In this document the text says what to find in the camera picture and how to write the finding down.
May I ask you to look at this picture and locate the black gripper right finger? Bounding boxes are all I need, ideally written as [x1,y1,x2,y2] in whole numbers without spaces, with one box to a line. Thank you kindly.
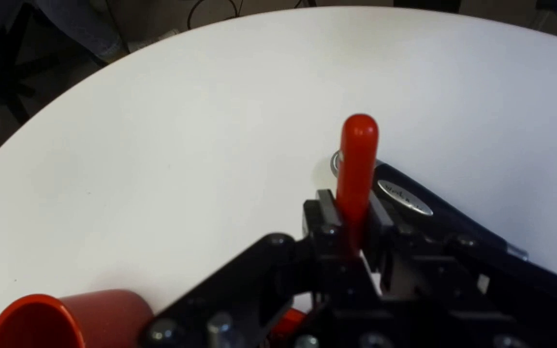
[362,191,400,257]

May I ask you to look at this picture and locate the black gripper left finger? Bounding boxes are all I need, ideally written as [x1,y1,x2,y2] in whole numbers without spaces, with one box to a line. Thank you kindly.
[302,187,346,257]

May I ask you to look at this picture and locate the red spoon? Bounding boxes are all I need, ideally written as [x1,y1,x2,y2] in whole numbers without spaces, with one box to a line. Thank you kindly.
[271,112,381,340]

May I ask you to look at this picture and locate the black serving spoon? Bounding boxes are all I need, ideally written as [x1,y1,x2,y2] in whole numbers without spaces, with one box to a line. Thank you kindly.
[329,148,528,258]

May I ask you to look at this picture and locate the red cup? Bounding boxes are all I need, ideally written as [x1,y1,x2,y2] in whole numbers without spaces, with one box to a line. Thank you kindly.
[0,287,159,348]

